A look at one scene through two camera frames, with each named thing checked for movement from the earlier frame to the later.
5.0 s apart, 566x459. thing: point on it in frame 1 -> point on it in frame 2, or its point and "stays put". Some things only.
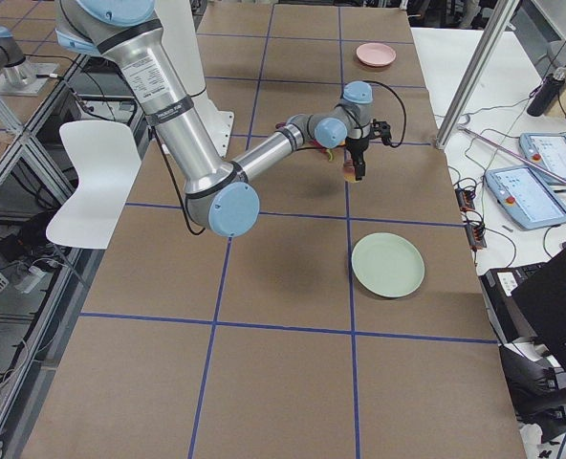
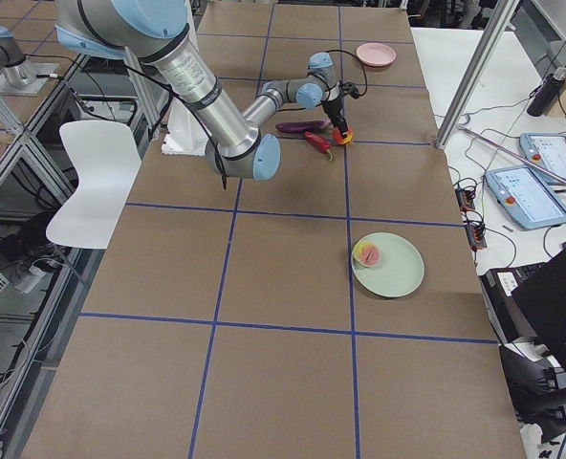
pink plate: x=376 y=54 stays put
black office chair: x=540 y=392 stays put
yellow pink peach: x=349 y=173 -> x=366 y=253
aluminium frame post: x=498 y=24 stays put
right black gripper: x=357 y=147 -> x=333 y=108
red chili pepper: x=323 y=149 stays put
